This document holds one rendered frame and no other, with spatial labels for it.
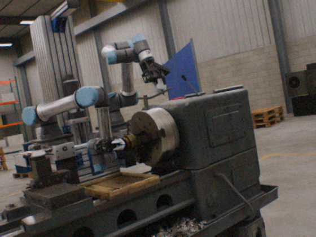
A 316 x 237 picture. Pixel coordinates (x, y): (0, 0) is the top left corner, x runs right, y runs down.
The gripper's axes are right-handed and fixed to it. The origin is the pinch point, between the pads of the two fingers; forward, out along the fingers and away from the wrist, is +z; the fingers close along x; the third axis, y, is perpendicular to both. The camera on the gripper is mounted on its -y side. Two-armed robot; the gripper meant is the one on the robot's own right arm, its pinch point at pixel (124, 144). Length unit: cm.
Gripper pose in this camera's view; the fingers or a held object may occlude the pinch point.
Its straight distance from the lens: 181.2
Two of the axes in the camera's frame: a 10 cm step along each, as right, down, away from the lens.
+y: -7.8, 1.8, -6.0
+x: -1.9, -9.8, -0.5
